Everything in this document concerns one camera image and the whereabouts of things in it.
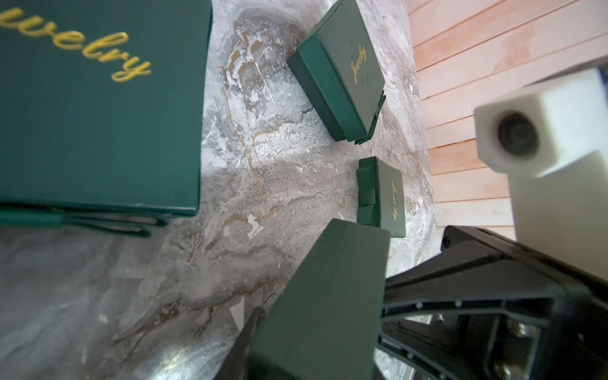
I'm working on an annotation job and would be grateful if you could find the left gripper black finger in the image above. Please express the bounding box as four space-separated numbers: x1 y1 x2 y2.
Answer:
214 307 265 380

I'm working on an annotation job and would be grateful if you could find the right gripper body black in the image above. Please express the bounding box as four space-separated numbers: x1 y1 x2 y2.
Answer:
378 226 607 379

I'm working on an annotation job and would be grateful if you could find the green jewelry box lid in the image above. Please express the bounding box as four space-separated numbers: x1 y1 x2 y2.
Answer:
356 156 406 238

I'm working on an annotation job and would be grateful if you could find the right green jewelry box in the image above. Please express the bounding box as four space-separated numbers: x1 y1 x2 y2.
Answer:
288 1 386 145

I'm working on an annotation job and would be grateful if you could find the green jewelry box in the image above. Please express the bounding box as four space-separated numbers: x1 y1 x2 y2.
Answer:
288 1 386 145
1 1 213 238

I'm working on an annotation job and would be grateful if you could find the left green jewelry box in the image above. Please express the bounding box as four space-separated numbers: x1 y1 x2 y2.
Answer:
1 1 213 238

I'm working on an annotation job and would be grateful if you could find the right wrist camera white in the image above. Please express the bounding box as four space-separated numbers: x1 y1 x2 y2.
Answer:
474 62 607 279

